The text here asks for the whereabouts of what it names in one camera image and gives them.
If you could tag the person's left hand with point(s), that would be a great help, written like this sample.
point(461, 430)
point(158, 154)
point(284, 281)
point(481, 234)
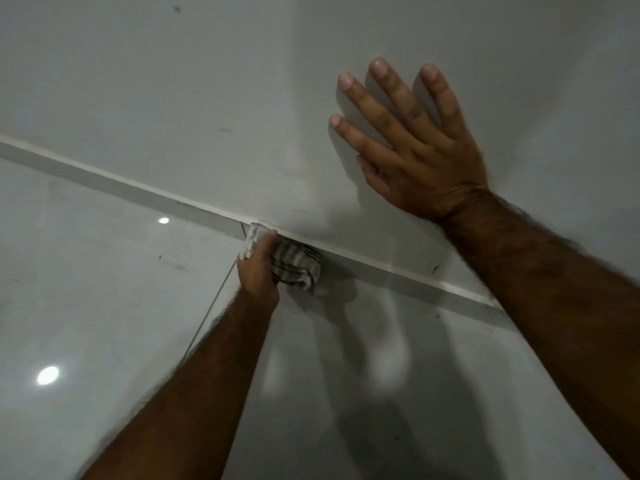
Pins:
point(257, 274)

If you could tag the person's right hand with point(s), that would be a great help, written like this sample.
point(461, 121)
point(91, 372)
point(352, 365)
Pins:
point(430, 164)

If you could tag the person's right thumb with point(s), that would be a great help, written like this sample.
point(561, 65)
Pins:
point(372, 173)

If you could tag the person's right little finger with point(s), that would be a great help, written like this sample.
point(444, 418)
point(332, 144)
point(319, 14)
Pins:
point(445, 102)

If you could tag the person's right middle finger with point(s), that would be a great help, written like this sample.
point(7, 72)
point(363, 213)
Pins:
point(377, 109)

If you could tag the person's left fingers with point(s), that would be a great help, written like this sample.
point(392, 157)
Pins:
point(267, 243)

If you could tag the white striped cleaning cloth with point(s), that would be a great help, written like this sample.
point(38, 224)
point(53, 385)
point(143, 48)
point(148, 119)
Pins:
point(295, 267)

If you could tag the person's left forearm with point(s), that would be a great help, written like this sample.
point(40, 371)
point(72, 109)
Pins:
point(195, 394)

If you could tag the person's right forearm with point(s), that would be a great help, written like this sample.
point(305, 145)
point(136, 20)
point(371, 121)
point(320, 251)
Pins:
point(565, 314)

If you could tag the white baseboard strip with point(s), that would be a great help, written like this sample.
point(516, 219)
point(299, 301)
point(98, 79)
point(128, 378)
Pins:
point(125, 188)

